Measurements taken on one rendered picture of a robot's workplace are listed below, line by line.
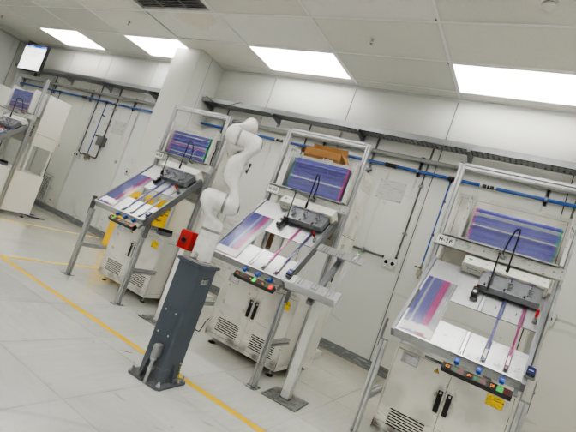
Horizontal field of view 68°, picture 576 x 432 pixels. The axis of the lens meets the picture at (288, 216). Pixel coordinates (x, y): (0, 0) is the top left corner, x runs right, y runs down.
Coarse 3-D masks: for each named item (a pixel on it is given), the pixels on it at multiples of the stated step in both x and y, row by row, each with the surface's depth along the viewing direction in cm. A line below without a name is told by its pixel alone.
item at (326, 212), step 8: (280, 200) 345; (288, 200) 343; (296, 200) 342; (288, 208) 345; (304, 208) 333; (312, 208) 330; (320, 208) 329; (328, 208) 328; (328, 216) 322; (336, 216) 327
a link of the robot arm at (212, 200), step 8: (208, 192) 242; (216, 192) 243; (224, 192) 247; (200, 200) 244; (208, 200) 241; (216, 200) 241; (224, 200) 242; (208, 208) 241; (216, 208) 243; (208, 216) 241; (208, 224) 241; (216, 224) 242; (216, 232) 242
